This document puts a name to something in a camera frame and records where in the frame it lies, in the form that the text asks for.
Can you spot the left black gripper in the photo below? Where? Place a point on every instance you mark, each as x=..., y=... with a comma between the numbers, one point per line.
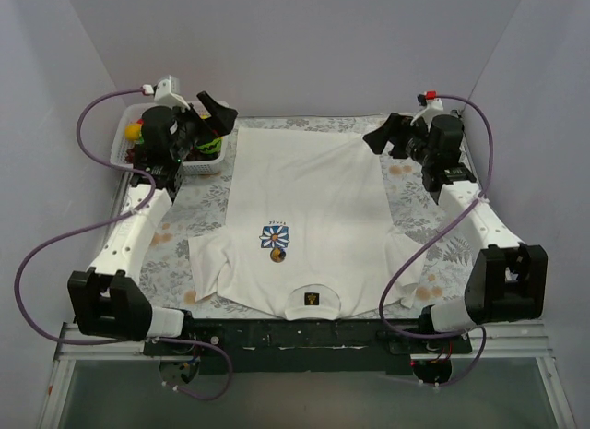
x=196, y=123

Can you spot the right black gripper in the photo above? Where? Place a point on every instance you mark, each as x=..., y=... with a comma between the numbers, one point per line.
x=398, y=138

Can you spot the white t-shirt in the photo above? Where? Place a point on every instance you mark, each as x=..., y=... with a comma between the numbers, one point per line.
x=304, y=226

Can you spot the round painted brooch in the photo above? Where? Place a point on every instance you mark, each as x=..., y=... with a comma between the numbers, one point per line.
x=278, y=255

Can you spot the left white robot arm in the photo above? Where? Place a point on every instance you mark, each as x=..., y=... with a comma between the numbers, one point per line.
x=106, y=297

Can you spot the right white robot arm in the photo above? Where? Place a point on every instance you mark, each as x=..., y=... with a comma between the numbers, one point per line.
x=508, y=279

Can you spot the green toy watermelon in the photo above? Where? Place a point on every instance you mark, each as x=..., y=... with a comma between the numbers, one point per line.
x=211, y=148

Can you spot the floral table mat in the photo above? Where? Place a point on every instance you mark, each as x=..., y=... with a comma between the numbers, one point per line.
x=322, y=207

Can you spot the orange toy fruit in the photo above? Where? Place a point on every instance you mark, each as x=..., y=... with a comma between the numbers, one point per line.
x=132, y=132

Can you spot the white plastic basket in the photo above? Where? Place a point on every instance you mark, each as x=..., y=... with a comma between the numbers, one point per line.
x=203, y=161

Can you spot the purple toy grapes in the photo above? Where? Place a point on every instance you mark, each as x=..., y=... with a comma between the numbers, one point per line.
x=129, y=156

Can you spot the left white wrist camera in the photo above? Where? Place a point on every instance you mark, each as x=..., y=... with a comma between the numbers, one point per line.
x=166, y=92

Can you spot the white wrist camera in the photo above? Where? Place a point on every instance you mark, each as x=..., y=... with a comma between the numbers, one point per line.
x=430, y=106
x=166, y=92

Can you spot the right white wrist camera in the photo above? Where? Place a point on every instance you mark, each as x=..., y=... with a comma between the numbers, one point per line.
x=430, y=106

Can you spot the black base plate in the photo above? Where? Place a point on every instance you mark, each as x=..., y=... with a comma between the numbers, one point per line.
x=352, y=345

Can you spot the aluminium frame rail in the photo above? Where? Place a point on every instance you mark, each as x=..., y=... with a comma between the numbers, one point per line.
x=505, y=340

